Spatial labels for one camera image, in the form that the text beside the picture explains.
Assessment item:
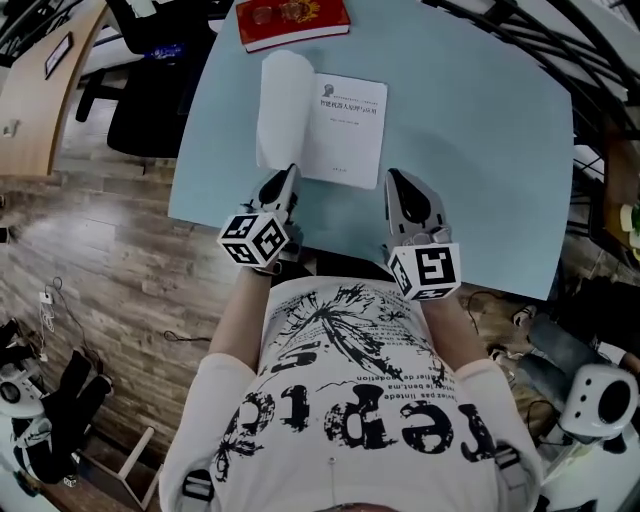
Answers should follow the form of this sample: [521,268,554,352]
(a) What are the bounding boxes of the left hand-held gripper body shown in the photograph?
[217,197,305,274]

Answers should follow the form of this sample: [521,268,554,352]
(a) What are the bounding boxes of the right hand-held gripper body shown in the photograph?
[387,225,461,301]

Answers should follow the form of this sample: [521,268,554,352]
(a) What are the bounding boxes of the white book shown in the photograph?
[254,49,389,191]

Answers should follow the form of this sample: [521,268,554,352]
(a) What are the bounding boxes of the person's right forearm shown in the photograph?
[422,297,490,372]

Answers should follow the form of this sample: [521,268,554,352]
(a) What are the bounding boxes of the person's left forearm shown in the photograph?
[209,267,274,362]

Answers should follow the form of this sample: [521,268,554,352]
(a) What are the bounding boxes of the red hardcover book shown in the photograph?
[234,0,352,54]

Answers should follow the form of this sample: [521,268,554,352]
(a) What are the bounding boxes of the black office chair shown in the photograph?
[74,0,222,160]

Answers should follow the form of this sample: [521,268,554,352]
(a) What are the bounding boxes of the clear eyeglasses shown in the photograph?
[248,1,304,25]

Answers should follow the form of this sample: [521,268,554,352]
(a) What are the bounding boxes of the small wooden table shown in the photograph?
[599,124,640,251]

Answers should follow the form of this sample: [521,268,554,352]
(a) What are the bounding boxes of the white black-printed shirt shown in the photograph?
[159,275,546,512]

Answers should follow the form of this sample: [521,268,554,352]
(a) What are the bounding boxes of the potted green plant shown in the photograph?
[618,199,640,262]

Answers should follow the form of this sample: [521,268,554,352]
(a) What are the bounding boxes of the black metal railing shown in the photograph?
[424,0,640,236]

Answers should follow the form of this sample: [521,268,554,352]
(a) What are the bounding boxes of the white round-window backpack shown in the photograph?
[556,363,640,455]
[0,319,49,481]

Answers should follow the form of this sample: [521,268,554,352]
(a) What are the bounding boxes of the black garment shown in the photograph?
[9,348,115,485]

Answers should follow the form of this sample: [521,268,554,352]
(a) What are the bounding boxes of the curved wooden desk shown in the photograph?
[0,0,112,177]

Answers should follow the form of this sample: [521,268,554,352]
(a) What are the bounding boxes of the black framed tablet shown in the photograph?
[43,31,76,81]

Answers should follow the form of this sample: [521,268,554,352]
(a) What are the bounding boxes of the black cable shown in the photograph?
[162,329,212,347]

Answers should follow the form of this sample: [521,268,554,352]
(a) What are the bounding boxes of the grey strap buckle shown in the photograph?
[181,468,216,502]
[493,443,532,492]

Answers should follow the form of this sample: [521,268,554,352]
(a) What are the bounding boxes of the white charger with cable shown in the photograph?
[37,275,66,362]

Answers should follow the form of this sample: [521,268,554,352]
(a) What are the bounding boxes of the white stool frame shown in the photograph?
[74,424,164,512]

